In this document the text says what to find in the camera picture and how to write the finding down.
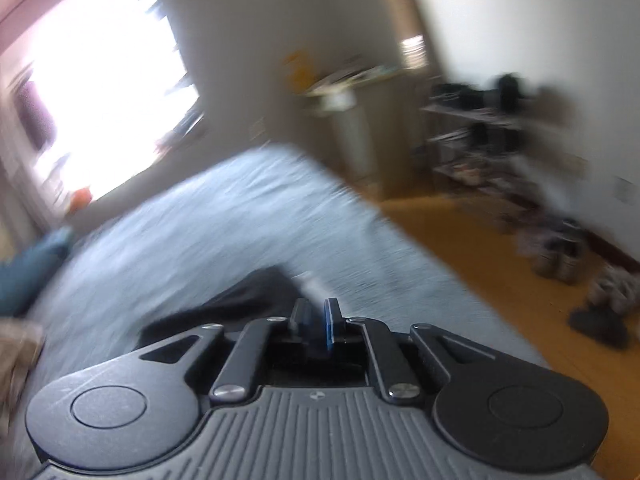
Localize shoes on floor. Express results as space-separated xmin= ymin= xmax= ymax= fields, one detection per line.
xmin=513 ymin=211 xmax=639 ymax=350

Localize orange item on sill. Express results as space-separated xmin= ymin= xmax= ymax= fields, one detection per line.
xmin=68 ymin=188 xmax=93 ymax=214

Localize blue duvet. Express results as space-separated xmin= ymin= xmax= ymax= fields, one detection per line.
xmin=0 ymin=228 xmax=75 ymax=318

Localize beige clothes pile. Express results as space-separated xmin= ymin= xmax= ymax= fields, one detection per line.
xmin=0 ymin=318 xmax=46 ymax=439

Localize metal shoe rack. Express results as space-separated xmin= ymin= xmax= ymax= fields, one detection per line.
xmin=420 ymin=73 xmax=579 ymax=212

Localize black t-shirt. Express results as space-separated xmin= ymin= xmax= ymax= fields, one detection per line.
xmin=136 ymin=266 xmax=322 ymax=349

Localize grey bed blanket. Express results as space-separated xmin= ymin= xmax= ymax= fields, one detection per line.
xmin=8 ymin=143 xmax=549 ymax=476

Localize white low cabinet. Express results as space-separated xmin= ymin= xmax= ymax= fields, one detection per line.
xmin=304 ymin=66 xmax=419 ymax=198

